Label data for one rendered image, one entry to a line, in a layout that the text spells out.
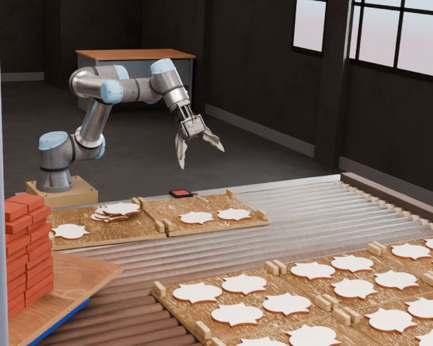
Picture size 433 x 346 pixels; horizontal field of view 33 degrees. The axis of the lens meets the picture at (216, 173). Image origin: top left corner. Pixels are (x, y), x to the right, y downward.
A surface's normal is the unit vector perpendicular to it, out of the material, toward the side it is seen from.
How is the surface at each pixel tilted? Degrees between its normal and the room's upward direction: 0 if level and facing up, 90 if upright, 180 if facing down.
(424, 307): 0
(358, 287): 0
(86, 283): 0
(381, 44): 90
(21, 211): 90
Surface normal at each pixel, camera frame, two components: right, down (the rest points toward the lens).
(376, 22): -0.87, 0.10
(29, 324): 0.05, -0.96
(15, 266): 0.93, 0.15
